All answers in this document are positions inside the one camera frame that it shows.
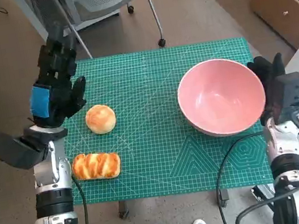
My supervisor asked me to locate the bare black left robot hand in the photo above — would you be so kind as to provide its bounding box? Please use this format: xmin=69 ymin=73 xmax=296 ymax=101
xmin=16 ymin=18 xmax=93 ymax=131

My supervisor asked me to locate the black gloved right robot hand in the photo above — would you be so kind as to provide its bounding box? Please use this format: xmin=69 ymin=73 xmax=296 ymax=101
xmin=245 ymin=51 xmax=294 ymax=127

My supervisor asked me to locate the round bread bun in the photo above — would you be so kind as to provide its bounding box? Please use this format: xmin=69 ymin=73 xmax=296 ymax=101
xmin=83 ymin=102 xmax=119 ymax=137

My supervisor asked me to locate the pink bowl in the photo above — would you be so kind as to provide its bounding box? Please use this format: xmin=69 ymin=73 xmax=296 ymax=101
xmin=172 ymin=51 xmax=272 ymax=144

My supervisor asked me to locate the braided rectangular bread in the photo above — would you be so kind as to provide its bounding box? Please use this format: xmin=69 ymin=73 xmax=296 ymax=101
xmin=69 ymin=147 xmax=123 ymax=185

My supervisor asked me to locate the green cutting mat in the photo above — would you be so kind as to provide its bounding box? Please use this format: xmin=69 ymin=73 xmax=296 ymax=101
xmin=49 ymin=31 xmax=276 ymax=217

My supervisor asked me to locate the black table foot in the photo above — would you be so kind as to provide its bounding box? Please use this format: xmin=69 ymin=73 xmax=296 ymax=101
xmin=116 ymin=199 xmax=130 ymax=220
xmin=215 ymin=188 xmax=230 ymax=208

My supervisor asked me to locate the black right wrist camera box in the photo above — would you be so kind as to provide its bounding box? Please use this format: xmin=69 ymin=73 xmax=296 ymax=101
xmin=269 ymin=71 xmax=299 ymax=123

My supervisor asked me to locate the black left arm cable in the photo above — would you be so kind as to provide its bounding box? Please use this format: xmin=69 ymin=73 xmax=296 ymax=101
xmin=71 ymin=175 xmax=91 ymax=224

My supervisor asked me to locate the long black right arm cable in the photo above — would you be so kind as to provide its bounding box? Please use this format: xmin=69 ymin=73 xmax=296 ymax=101
xmin=207 ymin=130 xmax=281 ymax=224

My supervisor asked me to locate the silver aluminium rail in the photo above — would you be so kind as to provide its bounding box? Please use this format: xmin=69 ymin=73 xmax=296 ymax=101
xmin=249 ymin=181 xmax=277 ymax=210

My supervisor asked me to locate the looped black right arm cable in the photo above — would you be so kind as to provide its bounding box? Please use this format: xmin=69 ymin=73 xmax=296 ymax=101
xmin=229 ymin=183 xmax=299 ymax=224

